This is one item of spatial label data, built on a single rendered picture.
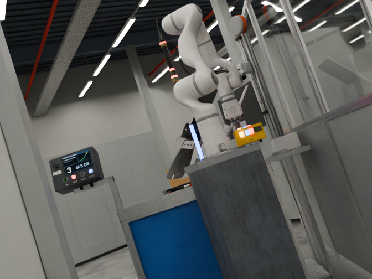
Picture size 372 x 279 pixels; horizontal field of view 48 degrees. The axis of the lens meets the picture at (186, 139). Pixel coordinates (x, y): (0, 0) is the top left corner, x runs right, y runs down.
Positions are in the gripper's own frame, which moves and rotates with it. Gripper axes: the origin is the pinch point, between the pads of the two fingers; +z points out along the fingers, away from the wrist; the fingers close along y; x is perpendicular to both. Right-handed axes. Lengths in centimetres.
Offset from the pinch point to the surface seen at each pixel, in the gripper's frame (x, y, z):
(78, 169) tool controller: -6, -92, -5
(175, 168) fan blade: 38, -43, 10
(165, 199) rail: -2, -52, 26
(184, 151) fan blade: 41, -35, 2
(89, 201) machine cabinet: 540, -248, 6
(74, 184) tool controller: -8, -96, 2
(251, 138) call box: -5.2, 4.4, 9.4
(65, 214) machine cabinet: 516, -291, 15
